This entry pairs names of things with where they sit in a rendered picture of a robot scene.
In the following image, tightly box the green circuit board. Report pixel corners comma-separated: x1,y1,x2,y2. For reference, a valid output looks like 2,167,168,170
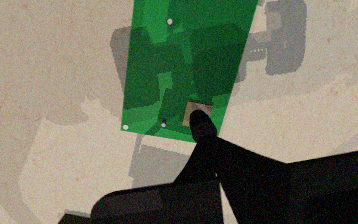
120,0,258,143

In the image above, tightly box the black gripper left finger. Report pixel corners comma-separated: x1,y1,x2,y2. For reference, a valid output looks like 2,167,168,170
91,136,224,224

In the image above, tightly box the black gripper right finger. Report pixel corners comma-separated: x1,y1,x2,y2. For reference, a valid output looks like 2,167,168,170
207,135,358,224

